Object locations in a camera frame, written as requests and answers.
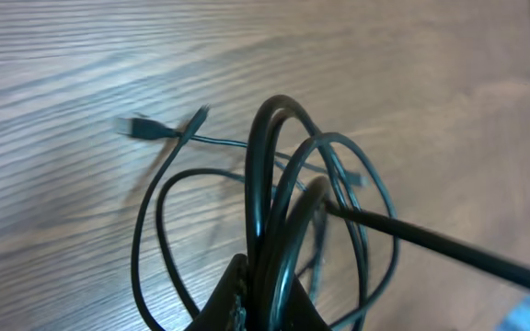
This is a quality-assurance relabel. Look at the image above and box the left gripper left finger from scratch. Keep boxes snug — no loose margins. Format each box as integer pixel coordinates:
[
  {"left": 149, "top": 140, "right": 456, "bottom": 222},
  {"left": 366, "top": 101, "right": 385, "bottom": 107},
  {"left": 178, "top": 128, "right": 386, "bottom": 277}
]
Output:
[{"left": 185, "top": 254, "right": 248, "bottom": 331}]

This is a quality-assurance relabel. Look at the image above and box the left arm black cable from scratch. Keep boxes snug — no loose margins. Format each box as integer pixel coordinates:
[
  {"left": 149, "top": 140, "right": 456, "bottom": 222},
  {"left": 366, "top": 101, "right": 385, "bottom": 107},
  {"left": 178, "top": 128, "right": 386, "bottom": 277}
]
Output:
[{"left": 322, "top": 197, "right": 530, "bottom": 302}]

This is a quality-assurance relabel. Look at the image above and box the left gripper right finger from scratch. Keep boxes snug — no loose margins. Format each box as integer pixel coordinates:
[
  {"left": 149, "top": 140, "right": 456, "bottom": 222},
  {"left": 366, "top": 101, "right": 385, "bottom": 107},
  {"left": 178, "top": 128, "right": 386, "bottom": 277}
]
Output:
[{"left": 292, "top": 277, "right": 330, "bottom": 331}]

